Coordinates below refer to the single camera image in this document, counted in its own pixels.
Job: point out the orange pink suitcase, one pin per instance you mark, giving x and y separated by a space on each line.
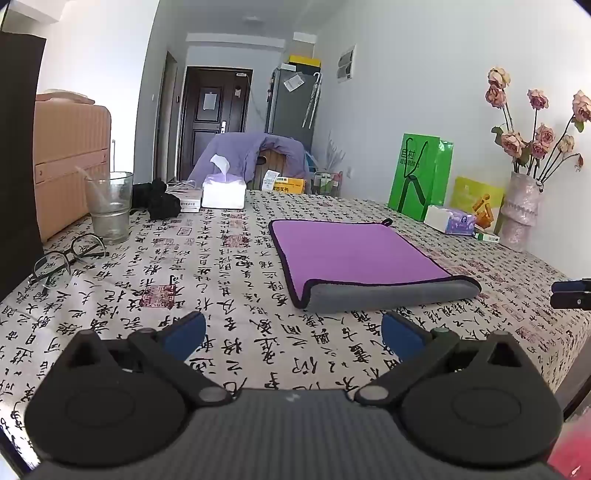
69 164

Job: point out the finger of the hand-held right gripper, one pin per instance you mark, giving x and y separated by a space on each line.
570 292

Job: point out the clear drinking glass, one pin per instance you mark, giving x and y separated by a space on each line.
109 210

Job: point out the dried pink rose bouquet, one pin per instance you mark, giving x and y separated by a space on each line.
535 134

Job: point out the white tissue pack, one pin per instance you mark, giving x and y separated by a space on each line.
223 190

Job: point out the purple cloth on chair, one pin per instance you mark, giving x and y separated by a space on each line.
240 154

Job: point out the wooden chair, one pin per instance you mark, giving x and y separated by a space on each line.
272 164

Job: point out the red cloth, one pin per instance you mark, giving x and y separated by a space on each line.
572 452

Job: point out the small white flat box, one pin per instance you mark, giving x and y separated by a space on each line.
190 199

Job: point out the white cardboard box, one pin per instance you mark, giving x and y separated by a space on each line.
302 46

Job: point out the black monitor edge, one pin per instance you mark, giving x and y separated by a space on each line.
18 161

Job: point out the white wall panel box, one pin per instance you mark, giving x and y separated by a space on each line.
346 64

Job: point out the dark brown entrance door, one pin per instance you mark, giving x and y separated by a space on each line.
214 124

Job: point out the yellow paper bag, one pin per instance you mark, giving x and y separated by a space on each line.
478 201

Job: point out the purple print tissue pack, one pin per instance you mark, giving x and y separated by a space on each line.
450 218

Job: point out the grey refrigerator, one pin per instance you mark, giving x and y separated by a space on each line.
290 104

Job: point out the green paper shopping bag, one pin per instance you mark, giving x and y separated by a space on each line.
418 177

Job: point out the clear organizer with small items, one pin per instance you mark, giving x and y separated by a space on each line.
327 182

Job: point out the pink glitter vase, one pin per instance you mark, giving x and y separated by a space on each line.
521 212

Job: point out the white folded umbrella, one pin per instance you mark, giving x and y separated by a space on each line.
312 99

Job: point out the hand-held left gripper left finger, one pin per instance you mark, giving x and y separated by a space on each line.
187 331

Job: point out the black crumpled cloth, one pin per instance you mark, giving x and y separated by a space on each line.
157 199

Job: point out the small green white box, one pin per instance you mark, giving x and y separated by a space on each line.
487 237

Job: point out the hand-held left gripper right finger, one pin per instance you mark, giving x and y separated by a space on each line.
400 333

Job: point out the black frame eyeglasses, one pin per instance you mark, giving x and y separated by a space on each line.
64 258

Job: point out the purple and grey towel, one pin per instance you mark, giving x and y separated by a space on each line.
360 258

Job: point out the yellow and white medicine box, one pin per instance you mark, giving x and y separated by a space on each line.
286 184

